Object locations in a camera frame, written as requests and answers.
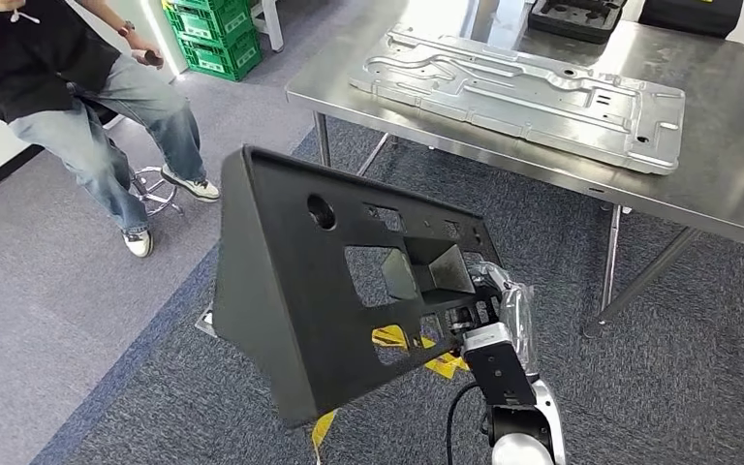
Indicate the black plastic plate frame part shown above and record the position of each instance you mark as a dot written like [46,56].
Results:
[269,289]

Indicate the stamped aluminium sheet panel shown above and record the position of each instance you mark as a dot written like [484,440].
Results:
[519,96]

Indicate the person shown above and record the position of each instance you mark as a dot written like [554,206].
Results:
[25,58]

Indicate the black plastic tool case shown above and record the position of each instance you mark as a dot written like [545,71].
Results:
[571,22]

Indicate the chrome swivel stool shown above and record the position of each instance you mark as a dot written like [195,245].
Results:
[154,192]

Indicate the crumpled yellow floor tape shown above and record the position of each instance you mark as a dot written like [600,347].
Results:
[388,335]

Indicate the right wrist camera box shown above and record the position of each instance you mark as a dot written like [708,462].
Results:
[500,372]

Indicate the black box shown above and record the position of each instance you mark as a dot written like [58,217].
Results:
[686,16]

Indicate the stainless steel work table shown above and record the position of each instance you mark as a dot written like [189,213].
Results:
[718,128]

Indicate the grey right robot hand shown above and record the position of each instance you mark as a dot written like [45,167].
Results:
[519,314]

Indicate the white frame table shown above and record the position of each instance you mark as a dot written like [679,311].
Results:
[276,35]

